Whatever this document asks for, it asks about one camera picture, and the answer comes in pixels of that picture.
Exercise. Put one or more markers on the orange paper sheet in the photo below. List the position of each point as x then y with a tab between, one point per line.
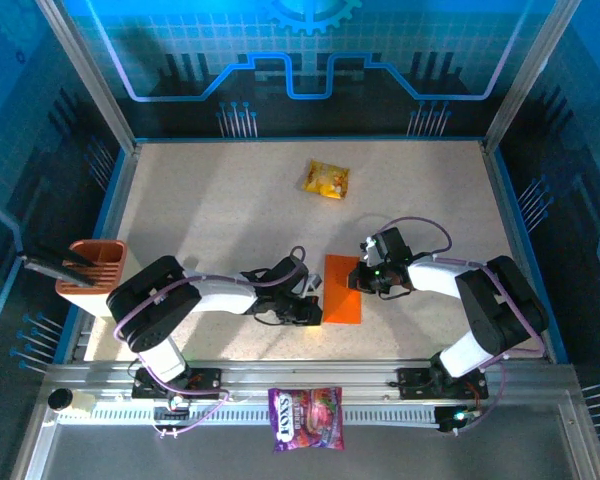
337	300

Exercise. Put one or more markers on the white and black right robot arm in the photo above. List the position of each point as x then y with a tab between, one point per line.
435	280

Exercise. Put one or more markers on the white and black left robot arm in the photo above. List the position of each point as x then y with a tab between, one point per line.
220	297

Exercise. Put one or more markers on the purple candy bag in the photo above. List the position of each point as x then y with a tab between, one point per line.
305	417

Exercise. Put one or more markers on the yellow snack packet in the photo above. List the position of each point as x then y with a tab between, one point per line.
325	179

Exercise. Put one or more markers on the small controller board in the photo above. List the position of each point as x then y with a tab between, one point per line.
176	404
455	419

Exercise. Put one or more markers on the orange and beige utensil holder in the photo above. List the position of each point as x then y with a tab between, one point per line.
105	277

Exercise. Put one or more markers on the black thin stick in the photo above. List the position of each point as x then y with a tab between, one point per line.
75	257

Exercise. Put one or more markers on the black flat tool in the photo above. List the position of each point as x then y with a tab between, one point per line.
55	270

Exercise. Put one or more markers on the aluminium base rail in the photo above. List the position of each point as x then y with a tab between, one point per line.
305	372

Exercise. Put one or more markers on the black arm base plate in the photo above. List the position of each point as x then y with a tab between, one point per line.
412	382
207	380

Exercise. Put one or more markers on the aluminium side rail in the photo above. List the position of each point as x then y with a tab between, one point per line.
111	215
506	215

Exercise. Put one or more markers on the aluminium frame post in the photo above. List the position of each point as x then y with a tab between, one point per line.
527	75
91	75

